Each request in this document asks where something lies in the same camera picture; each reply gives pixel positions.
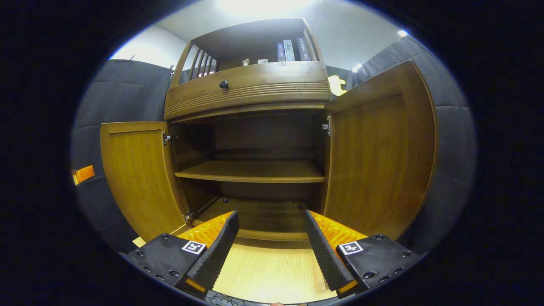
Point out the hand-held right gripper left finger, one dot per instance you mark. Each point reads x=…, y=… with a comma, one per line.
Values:
x=219, y=250

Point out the large ceiling light panel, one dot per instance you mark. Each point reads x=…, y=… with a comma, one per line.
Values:
x=263, y=6

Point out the metal door hinge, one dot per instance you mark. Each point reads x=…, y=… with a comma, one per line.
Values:
x=326, y=126
x=188, y=216
x=169, y=137

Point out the blue-spined book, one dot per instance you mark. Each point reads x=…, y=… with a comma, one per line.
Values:
x=280, y=52

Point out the wooden inner cabinet shelf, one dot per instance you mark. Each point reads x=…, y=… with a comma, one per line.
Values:
x=255, y=170

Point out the metal left door hinge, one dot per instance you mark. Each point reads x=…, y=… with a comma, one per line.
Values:
x=188, y=216
x=169, y=137

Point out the wooden cabinet door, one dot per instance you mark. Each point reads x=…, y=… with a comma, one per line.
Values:
x=378, y=153
x=140, y=178

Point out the white-spined book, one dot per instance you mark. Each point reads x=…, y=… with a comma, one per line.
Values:
x=289, y=51

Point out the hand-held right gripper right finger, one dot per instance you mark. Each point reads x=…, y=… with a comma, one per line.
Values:
x=325, y=255

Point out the metal right door hinge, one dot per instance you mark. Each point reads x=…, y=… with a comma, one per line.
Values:
x=326, y=126

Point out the black drawer knob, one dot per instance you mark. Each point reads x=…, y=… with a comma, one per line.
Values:
x=223, y=84

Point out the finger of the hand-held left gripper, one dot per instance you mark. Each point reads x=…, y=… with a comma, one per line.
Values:
x=85, y=174

